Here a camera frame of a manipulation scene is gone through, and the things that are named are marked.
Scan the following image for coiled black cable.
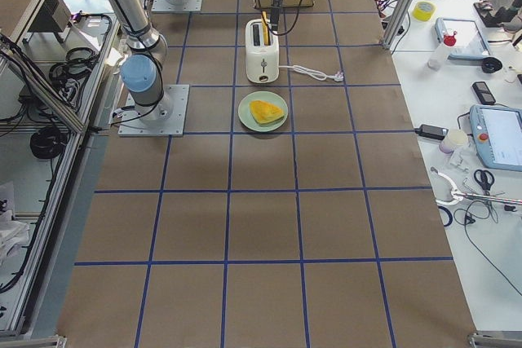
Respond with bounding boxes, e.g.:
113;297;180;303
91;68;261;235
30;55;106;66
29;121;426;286
29;126;62;160

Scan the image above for teach pendant near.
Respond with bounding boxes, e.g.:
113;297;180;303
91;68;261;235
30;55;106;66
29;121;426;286
470;105;521;172

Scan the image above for black scissors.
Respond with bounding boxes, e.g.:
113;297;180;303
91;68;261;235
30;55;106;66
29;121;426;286
473;169;495;196

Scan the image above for white toaster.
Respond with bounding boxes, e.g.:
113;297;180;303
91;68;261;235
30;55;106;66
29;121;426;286
245;19;280;84

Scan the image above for green plate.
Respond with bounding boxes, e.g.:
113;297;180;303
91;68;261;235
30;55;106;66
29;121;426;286
238;91;289;132

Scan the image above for black power adapter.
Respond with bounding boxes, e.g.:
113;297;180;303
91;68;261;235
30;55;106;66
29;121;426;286
414;124;448;140

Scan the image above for white cup purple base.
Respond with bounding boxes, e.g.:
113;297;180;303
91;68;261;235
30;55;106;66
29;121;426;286
439;129;469;154

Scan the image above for yellow tape roll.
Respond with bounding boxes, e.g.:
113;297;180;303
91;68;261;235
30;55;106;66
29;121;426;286
412;1;436;22

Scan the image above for clear bottle red cap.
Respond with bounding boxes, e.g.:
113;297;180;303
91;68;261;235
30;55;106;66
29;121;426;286
427;32;457;71

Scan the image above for white pliers tool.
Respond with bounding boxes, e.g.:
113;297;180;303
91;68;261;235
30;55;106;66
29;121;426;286
430;166;464;206

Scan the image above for teach pendant far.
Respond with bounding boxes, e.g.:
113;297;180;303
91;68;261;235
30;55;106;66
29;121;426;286
435;17;492;61

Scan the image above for white toaster power cable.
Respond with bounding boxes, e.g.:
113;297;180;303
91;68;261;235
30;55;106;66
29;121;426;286
278;64;345;83

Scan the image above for yellow bread slice in toaster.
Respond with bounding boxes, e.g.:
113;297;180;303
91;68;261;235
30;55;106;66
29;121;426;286
261;11;271;46

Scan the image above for teach pendant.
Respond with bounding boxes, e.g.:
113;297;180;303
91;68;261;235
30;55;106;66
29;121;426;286
435;17;492;61
470;105;521;172

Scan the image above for triangular golden bread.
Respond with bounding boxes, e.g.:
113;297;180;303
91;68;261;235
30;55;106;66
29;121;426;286
249;99;285;126

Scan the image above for grey control box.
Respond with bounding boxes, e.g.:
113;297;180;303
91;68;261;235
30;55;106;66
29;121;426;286
28;0;71;43

